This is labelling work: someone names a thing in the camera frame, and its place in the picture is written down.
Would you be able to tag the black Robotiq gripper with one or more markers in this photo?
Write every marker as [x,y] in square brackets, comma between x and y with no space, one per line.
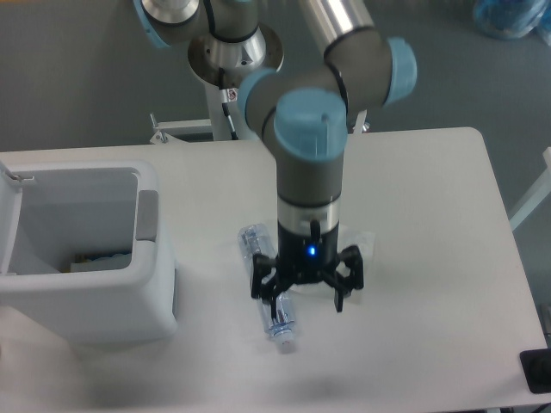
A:
[304,260]

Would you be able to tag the clear plastic wrapper green stripe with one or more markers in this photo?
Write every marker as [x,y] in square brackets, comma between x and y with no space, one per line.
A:
[365,241]

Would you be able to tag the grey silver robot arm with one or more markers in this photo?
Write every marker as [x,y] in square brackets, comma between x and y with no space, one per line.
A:
[302,120]

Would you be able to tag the trash inside the can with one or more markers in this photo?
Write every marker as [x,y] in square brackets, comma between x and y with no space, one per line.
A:
[92,262]

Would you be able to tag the white trash can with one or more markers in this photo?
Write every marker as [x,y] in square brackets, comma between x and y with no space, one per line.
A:
[84,251]

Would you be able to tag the black device at table edge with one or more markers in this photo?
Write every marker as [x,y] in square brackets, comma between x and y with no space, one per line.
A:
[536,369]

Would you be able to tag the blue plastic bag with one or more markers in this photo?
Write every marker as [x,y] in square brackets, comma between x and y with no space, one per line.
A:
[508,20]

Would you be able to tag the white base frame with bolts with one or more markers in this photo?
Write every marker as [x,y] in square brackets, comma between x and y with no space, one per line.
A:
[181,130]

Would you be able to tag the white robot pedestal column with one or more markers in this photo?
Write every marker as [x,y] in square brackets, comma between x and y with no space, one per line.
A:
[222,66]

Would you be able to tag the white frame leg right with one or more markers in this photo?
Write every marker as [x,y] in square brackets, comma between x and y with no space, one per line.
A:
[533,196]

